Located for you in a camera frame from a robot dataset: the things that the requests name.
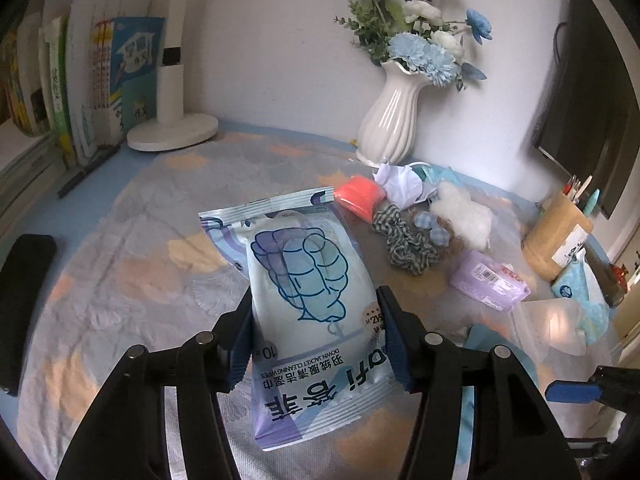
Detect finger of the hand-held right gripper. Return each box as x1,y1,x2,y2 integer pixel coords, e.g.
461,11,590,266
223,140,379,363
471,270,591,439
545,366,640,407

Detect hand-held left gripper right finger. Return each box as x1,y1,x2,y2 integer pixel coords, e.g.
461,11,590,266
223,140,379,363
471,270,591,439
375,285,583,480

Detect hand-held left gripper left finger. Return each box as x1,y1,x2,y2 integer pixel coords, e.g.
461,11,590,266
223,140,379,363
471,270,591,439
55,290,256,480

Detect light blue wet wipes packet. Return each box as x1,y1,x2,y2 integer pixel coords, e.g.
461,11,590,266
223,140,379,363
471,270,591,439
198,186,392,453

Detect green checked scrunchie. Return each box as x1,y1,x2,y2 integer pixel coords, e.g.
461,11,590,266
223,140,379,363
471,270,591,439
371,205,441,277

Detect teal face mask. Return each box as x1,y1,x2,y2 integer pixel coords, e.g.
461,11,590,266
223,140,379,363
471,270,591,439
412,161,468,196

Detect clear plastic bag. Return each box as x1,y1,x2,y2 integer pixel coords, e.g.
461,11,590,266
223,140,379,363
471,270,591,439
510,299,592,362

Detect blue tissue packet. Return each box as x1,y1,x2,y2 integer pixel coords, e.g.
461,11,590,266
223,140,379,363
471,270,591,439
550,254,609,347

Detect purple wipes pack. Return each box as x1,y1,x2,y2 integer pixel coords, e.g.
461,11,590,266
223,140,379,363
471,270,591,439
448,250,531,312

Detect patterned grey desk mat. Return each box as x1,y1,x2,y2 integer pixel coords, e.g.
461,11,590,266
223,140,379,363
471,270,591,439
15,132,616,480

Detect white cotton fluff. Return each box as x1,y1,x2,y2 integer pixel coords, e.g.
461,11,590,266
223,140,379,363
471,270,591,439
430,181,493,251

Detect bamboo pen holder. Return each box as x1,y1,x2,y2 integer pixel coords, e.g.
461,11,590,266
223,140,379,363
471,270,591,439
521,192,594,282

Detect orange-red pouch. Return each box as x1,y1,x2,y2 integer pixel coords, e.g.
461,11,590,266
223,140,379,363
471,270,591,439
334,175,387,221

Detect white face mask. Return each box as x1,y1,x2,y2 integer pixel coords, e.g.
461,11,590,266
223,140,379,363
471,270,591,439
372,162,437,207

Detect black padded object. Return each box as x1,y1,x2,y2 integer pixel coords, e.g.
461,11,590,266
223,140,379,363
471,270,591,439
0,234,57,395

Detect white ribbed ceramic vase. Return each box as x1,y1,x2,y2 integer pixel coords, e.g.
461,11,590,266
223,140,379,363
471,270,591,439
355,58,432,167

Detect white lamp base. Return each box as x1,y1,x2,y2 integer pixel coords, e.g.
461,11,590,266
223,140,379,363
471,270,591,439
126,0,219,152

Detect black marker pen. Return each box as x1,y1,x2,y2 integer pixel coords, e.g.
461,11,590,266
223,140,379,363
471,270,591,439
57,145,121,199

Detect black monitor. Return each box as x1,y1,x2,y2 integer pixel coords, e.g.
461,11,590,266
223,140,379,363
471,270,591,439
533,0,628,221

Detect blue and white artificial flowers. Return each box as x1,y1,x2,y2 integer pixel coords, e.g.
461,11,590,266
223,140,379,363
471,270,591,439
334,0,495,92

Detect row of books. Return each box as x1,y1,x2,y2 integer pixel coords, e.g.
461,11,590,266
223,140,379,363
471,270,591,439
0,0,167,171

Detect black monitor cable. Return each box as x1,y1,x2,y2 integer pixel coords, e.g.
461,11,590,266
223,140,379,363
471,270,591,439
552,21,572,92

